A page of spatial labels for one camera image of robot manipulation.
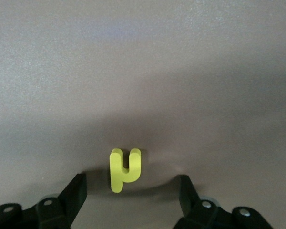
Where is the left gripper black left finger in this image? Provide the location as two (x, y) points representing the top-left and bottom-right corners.
(0, 173), (88, 229)

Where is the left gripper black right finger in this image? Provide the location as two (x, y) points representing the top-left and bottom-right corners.
(174, 175), (275, 229)

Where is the yellow lowercase foam letter h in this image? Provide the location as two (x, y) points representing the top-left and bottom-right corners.
(109, 148), (142, 193)

